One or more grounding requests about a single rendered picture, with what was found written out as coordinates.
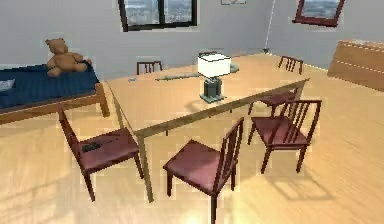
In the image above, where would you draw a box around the light wooden chest of drawers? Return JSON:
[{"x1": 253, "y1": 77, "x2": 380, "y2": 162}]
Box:
[{"x1": 326, "y1": 39, "x2": 384, "y2": 93}]

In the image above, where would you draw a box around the brown teddy bear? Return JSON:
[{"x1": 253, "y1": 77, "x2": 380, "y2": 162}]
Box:
[{"x1": 44, "y1": 37, "x2": 93, "y2": 78}]

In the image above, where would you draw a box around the light wooden dining table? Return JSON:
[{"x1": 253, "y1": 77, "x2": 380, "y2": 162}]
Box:
[{"x1": 105, "y1": 53, "x2": 311, "y2": 204}]

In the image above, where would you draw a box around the wooden bed with blue cover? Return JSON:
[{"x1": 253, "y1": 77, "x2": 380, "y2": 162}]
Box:
[{"x1": 0, "y1": 59, "x2": 111, "y2": 126}]

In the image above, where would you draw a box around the black remote control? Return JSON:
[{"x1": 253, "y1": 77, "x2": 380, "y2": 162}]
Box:
[{"x1": 81, "y1": 141, "x2": 103, "y2": 153}]

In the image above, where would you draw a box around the dark red framed window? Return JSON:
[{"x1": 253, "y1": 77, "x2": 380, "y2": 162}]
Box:
[{"x1": 292, "y1": 0, "x2": 346, "y2": 28}]

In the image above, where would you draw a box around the dark red wooden chair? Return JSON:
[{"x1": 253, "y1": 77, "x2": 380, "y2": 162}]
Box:
[
  {"x1": 57, "y1": 105, "x2": 145, "y2": 203},
  {"x1": 136, "y1": 60, "x2": 164, "y2": 76},
  {"x1": 277, "y1": 55, "x2": 305, "y2": 76},
  {"x1": 247, "y1": 99, "x2": 323, "y2": 175},
  {"x1": 247, "y1": 87, "x2": 300, "y2": 117},
  {"x1": 162, "y1": 116, "x2": 245, "y2": 224}
]

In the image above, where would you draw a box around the white shade table lamp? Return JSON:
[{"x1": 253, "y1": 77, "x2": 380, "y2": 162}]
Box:
[{"x1": 197, "y1": 52, "x2": 232, "y2": 104}]

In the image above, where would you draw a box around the black framed window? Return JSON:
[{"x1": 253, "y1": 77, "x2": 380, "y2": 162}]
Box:
[{"x1": 117, "y1": 0, "x2": 198, "y2": 33}]

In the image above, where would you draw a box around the grey green baseball bat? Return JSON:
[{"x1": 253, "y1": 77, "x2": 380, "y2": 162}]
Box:
[{"x1": 154, "y1": 62, "x2": 240, "y2": 82}]

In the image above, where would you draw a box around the pale grey pillow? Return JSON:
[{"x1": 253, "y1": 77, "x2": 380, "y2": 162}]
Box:
[{"x1": 0, "y1": 78, "x2": 17, "y2": 93}]

